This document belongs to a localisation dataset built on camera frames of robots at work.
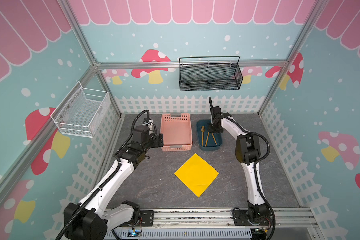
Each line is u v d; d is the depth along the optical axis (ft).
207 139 3.41
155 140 2.31
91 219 1.23
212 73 3.06
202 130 3.58
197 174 2.96
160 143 2.39
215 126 3.09
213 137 3.46
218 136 3.37
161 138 2.38
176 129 3.71
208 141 3.37
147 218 2.44
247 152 2.09
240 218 2.42
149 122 2.16
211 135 3.47
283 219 2.49
